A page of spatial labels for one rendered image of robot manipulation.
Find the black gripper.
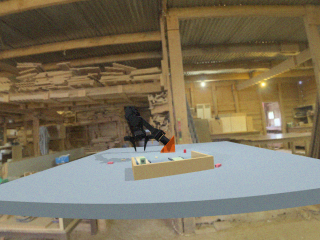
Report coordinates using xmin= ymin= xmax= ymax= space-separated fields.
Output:
xmin=124 ymin=126 xmax=155 ymax=152

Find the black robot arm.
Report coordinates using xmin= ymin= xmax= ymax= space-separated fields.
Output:
xmin=124 ymin=106 xmax=171 ymax=147

